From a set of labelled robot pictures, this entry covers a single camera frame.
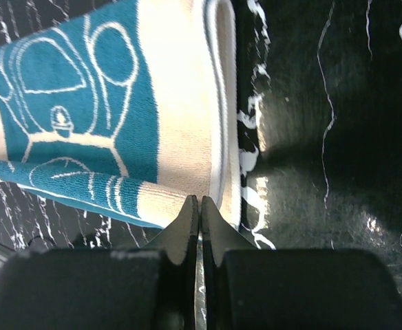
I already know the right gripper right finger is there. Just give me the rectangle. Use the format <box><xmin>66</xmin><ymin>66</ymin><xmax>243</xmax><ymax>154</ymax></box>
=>
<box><xmin>200</xmin><ymin>197</ymin><xmax>402</xmax><ymax>329</ymax></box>

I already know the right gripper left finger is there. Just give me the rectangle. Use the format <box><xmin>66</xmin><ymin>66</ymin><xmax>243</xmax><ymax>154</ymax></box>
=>
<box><xmin>0</xmin><ymin>195</ymin><xmax>199</xmax><ymax>329</ymax></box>

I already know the teal beige bordered towel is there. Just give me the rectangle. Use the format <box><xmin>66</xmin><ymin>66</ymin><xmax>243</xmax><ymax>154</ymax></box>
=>
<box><xmin>0</xmin><ymin>1</ymin><xmax>241</xmax><ymax>228</ymax></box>

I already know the black marble pattern mat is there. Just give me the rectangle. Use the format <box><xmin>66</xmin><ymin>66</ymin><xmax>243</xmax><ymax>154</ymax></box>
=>
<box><xmin>0</xmin><ymin>0</ymin><xmax>402</xmax><ymax>310</ymax></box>

